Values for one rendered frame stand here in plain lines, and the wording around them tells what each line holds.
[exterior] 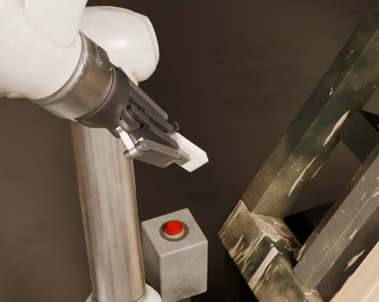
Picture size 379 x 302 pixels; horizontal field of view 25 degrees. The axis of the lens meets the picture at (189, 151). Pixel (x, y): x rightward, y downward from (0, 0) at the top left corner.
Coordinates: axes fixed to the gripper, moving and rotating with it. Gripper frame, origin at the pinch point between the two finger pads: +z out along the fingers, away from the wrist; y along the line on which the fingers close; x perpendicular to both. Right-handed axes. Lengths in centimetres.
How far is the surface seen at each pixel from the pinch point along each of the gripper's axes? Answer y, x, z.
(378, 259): 11, 1, 81
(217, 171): 126, 73, 193
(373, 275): 9, 4, 82
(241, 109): 160, 61, 212
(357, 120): 44, -6, 84
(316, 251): 20, 14, 83
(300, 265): 20, 19, 85
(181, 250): 30, 39, 72
